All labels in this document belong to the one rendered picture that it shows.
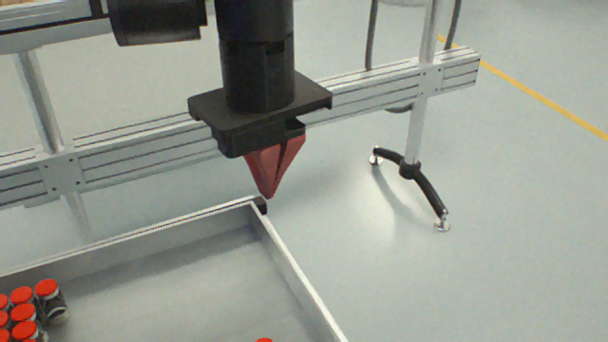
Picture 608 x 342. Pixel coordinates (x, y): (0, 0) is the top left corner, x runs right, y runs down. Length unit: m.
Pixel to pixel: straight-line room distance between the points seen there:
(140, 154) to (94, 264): 0.91
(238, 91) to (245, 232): 0.28
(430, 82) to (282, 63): 1.48
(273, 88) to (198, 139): 1.15
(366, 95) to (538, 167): 0.97
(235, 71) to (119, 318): 0.30
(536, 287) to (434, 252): 0.33
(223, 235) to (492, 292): 1.31
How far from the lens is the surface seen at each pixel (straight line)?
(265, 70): 0.41
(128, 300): 0.62
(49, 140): 1.48
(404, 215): 2.05
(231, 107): 0.43
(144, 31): 0.40
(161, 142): 1.52
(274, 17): 0.39
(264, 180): 0.47
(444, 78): 1.92
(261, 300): 0.59
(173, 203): 2.12
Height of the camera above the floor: 1.34
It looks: 38 degrees down
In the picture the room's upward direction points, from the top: straight up
